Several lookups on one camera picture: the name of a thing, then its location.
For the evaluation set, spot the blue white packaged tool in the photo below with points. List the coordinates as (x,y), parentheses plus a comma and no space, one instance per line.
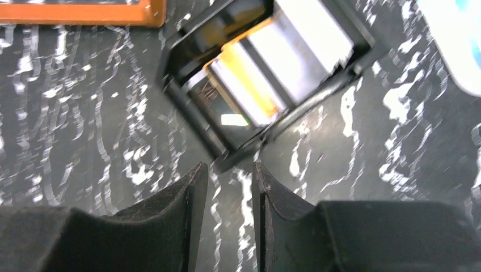
(455,27)

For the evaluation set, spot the stack of cards in box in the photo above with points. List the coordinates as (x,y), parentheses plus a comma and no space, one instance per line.
(269,69)

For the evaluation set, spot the orange wooden shelf rack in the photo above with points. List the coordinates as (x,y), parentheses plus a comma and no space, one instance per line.
(143,13)

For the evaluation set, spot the black card storage box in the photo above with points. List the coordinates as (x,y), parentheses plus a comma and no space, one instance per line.
(200,40)

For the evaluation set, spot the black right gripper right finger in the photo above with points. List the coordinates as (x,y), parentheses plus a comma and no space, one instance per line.
(292,234)

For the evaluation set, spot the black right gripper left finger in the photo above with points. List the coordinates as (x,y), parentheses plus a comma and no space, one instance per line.
(160,233)

